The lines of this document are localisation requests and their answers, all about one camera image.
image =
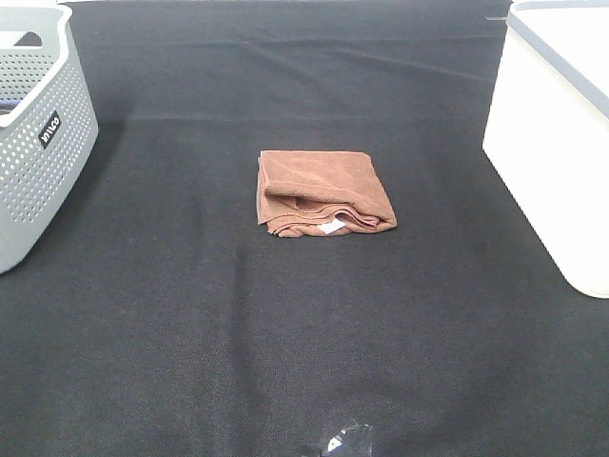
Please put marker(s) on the clear tape piece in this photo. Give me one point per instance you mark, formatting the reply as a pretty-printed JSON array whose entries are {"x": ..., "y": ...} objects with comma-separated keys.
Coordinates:
[{"x": 352, "y": 441}]

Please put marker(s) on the white storage bin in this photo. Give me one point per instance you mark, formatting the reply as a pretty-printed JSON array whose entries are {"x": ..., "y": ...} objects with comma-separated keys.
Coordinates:
[{"x": 547, "y": 131}]

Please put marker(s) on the black table cloth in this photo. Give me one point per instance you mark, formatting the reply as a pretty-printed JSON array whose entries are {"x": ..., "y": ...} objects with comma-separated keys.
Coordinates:
[{"x": 156, "y": 317}]

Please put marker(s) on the grey perforated laundry basket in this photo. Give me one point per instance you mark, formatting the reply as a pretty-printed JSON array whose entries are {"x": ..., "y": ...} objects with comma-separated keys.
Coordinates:
[{"x": 48, "y": 124}]

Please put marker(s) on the brown towel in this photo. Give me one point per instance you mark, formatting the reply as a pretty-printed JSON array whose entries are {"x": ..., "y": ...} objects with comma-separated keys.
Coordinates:
[{"x": 320, "y": 193}]

